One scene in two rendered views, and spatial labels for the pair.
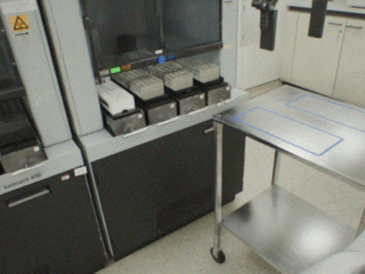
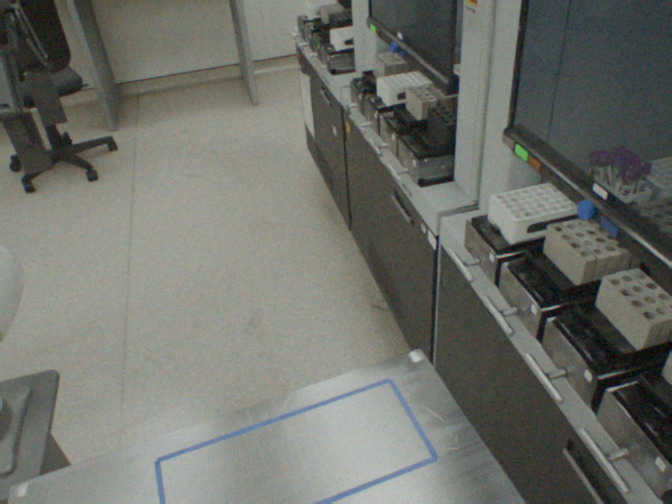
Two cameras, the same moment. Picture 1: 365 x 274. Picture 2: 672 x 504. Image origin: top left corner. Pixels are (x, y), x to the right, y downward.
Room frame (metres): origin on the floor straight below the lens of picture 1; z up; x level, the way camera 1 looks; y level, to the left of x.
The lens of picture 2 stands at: (1.14, -0.72, 1.47)
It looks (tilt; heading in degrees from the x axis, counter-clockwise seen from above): 37 degrees down; 110
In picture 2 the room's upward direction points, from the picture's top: 6 degrees counter-clockwise
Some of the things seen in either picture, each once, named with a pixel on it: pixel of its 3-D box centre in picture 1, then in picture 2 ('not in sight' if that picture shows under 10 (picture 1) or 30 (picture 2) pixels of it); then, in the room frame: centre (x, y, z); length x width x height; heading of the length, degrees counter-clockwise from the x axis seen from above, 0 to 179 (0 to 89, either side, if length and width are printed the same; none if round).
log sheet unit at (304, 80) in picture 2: not in sight; (304, 100); (0.20, 1.70, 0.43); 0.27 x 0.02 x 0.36; 121
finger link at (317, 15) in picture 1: (317, 19); (27, 142); (0.63, -0.28, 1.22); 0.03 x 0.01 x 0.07; 31
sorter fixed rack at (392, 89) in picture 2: not in sight; (429, 85); (0.91, 0.91, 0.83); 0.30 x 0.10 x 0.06; 31
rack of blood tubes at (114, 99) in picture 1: (109, 96); (567, 206); (1.27, 0.30, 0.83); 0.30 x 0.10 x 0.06; 31
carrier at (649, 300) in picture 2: (178, 80); (638, 308); (1.36, 0.00, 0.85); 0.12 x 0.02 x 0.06; 121
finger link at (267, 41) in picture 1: (268, 29); (46, 98); (0.56, -0.16, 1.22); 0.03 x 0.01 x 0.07; 31
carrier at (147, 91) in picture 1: (151, 90); (568, 255); (1.26, 0.12, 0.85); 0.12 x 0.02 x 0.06; 122
